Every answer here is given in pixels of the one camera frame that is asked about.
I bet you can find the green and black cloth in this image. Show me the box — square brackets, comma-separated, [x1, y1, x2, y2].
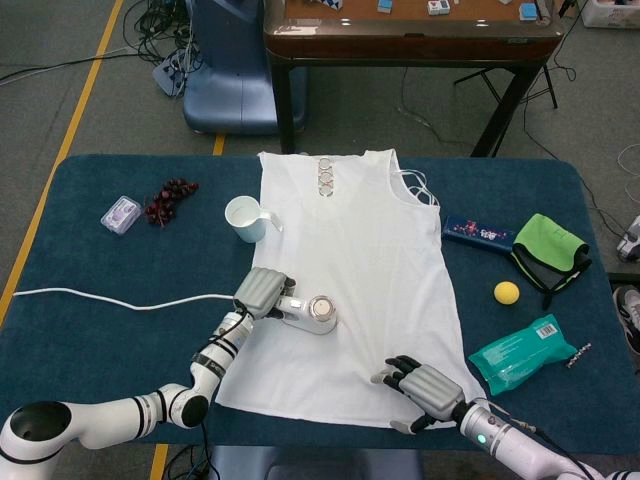
[509, 213, 594, 310]

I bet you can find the grey white device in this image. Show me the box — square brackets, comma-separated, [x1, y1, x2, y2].
[615, 214, 640, 264]

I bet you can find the white handheld steamer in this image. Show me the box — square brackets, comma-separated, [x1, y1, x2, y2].
[272, 292, 339, 337]

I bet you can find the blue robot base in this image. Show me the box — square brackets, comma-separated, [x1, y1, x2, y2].
[207, 444, 424, 480]

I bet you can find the black hair clip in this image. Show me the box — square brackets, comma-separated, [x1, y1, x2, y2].
[566, 342, 594, 369]

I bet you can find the clear purple plastic box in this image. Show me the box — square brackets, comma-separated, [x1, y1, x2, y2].
[100, 195, 142, 236]

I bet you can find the dark red grape bunch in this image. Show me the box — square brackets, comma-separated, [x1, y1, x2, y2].
[143, 178, 201, 229]

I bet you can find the teal wet wipes pack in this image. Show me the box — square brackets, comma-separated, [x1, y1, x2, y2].
[467, 313, 574, 398]

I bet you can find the white sleeveless top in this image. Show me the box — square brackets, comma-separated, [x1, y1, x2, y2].
[213, 148, 494, 431]

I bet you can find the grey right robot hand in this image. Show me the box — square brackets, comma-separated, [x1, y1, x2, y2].
[370, 354, 466, 435]

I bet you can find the dark blue printed carton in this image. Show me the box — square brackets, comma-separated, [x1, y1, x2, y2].
[441, 214, 516, 254]

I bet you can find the blue power strip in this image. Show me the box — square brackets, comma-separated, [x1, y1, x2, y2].
[151, 49, 201, 99]

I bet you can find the white cup with handle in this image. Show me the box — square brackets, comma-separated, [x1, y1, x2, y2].
[224, 195, 284, 245]

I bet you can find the white box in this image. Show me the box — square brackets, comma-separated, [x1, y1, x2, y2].
[579, 0, 640, 29]

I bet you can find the brown mahjong table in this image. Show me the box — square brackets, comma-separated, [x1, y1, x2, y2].
[263, 0, 566, 159]

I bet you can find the grey sneaker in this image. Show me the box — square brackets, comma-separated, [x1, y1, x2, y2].
[612, 285, 640, 374]

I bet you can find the yellow ball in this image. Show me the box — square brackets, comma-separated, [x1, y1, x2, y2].
[493, 281, 521, 305]

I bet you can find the black floor cable bundle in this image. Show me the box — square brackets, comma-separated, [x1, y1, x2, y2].
[119, 0, 199, 66]

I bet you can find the thin white cable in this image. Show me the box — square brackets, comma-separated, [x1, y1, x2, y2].
[13, 286, 236, 312]

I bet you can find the dark teal table cover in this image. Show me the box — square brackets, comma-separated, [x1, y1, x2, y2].
[0, 153, 636, 456]

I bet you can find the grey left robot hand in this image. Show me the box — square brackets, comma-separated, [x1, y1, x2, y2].
[233, 267, 297, 321]

